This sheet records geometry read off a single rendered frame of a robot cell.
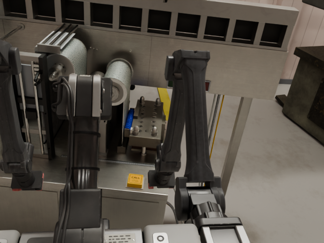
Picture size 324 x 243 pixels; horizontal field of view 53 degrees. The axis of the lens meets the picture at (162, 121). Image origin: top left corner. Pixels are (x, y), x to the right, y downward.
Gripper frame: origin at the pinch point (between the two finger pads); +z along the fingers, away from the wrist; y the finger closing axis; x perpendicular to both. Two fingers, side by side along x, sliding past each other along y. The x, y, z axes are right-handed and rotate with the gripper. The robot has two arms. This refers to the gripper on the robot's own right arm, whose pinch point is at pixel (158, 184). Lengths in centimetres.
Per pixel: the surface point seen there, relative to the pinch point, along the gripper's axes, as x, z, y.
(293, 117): -142, 193, -205
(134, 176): -10.4, 20.0, 8.0
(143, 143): -28.9, 22.6, 2.9
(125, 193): -2.5, 20.1, 12.5
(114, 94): -45.1, 2.1, 18.2
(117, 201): -1.0, 29.5, 15.7
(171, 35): -82, 0, -12
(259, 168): -63, 156, -127
